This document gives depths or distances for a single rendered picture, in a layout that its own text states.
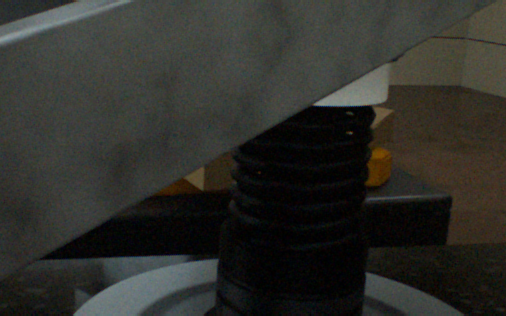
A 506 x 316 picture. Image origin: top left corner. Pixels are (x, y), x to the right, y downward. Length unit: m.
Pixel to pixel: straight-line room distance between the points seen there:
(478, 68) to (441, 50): 0.41
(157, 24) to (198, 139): 0.03
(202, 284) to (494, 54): 7.33
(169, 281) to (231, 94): 0.23
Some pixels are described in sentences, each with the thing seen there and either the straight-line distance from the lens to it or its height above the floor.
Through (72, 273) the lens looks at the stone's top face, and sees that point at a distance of 0.50.
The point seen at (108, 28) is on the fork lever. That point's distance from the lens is 0.17.
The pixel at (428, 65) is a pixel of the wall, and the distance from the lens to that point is 7.81.
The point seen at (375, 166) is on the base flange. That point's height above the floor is 0.77.
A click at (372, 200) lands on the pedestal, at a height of 0.74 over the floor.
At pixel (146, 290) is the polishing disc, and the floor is 0.85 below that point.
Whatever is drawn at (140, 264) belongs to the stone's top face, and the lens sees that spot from 0.51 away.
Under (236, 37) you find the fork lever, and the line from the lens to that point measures 0.20.
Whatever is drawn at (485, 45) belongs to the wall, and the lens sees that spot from 7.81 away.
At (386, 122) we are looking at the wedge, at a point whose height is 0.81.
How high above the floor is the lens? 1.02
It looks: 14 degrees down
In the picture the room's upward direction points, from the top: 4 degrees clockwise
